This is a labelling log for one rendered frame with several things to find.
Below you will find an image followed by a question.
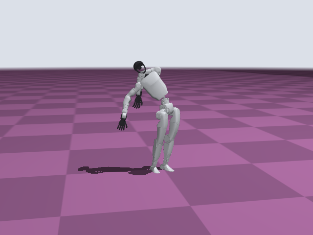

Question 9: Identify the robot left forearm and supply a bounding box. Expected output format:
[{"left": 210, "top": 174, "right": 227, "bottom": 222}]
[{"left": 136, "top": 77, "right": 142, "bottom": 95}]

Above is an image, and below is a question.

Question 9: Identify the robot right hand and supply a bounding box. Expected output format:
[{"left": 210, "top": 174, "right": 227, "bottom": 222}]
[{"left": 117, "top": 114, "right": 127, "bottom": 130}]

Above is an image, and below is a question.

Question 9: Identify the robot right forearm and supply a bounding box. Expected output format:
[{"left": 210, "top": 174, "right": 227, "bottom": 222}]
[{"left": 122, "top": 96, "right": 130, "bottom": 118}]

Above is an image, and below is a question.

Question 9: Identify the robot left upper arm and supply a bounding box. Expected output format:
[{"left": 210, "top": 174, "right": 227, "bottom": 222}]
[{"left": 138, "top": 67, "right": 161, "bottom": 79}]

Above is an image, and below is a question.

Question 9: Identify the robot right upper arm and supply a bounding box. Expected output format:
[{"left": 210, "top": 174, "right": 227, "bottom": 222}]
[{"left": 125, "top": 82, "right": 143, "bottom": 103}]

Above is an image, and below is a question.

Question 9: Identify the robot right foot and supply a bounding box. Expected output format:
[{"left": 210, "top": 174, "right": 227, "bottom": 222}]
[{"left": 150, "top": 166, "right": 160, "bottom": 173}]

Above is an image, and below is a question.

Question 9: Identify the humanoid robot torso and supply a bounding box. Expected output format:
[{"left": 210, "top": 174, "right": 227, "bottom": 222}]
[{"left": 140, "top": 71, "right": 174, "bottom": 115}]

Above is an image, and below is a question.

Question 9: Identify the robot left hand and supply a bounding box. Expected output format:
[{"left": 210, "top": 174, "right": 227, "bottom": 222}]
[{"left": 132, "top": 91, "right": 143, "bottom": 109}]

